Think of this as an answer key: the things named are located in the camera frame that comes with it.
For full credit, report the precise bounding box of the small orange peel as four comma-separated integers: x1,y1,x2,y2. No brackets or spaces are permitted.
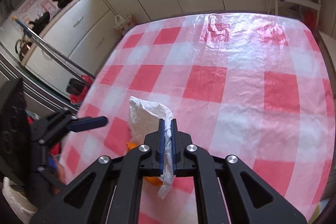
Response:
126,141,164,185

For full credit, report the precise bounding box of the white tissue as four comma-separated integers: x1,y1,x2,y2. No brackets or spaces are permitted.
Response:
127,95,176,200

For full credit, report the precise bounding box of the person's left hand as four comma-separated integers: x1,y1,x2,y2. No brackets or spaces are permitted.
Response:
52,155,65,184

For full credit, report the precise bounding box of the red plastic bag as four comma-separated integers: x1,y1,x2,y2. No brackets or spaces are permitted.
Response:
66,75,93,105

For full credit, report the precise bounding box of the copper kettle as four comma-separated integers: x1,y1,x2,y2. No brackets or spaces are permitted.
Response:
15,39,32,61

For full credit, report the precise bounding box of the floral waste basket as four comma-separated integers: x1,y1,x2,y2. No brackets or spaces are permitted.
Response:
113,14,136,36

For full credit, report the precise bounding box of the pink checkered plastic tablecloth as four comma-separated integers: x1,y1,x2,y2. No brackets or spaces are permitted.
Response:
60,13,335,218

